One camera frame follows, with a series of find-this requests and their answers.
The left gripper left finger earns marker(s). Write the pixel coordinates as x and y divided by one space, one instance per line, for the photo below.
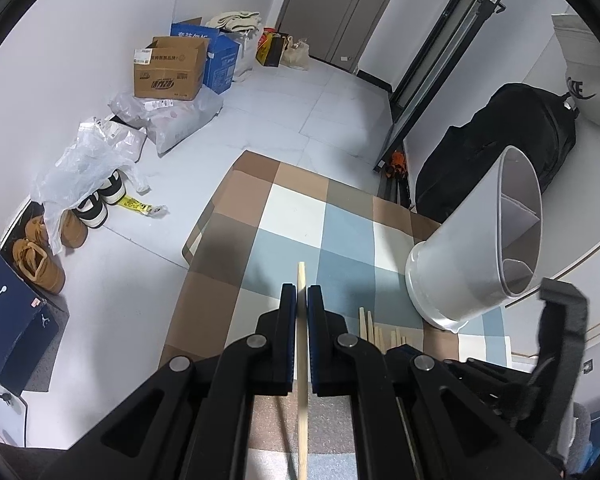
283 342

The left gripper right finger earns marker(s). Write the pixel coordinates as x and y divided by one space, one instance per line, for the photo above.
320 343

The wooden chopstick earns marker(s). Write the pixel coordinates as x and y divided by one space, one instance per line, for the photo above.
302 374
362 324

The white divided utensil holder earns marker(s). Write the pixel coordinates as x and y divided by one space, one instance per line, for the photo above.
486 252

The wooden chopstick on table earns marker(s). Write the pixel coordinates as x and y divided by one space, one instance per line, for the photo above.
362 324

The checkered tablecloth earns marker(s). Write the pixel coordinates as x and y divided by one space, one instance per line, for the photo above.
266 217

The yellow wrapper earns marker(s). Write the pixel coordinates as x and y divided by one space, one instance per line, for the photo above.
133 204

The white black sneaker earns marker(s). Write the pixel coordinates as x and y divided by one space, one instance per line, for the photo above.
92 211
113 189

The grey plastic mailer bag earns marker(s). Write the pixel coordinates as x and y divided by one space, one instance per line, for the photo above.
168 122

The clear plastic bag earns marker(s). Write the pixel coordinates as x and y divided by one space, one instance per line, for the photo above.
82 168

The blue Jordan shoe box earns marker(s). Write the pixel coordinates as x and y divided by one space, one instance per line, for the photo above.
27 328

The beige tote bag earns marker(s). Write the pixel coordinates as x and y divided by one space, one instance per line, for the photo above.
296 54

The black yellow shopping bag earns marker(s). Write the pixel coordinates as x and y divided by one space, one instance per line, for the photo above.
271 47

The blue cardboard box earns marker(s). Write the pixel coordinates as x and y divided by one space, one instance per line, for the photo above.
222 53

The black backpack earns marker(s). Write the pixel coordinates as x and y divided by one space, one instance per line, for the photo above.
539 123

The brown cardboard box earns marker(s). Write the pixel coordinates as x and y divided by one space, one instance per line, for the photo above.
171 67

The cream cloth bundle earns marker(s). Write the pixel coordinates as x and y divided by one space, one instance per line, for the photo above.
236 22

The grey door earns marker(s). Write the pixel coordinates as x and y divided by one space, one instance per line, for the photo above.
337 31

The beige Nike bag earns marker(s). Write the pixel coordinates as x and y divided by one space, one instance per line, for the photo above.
581 51

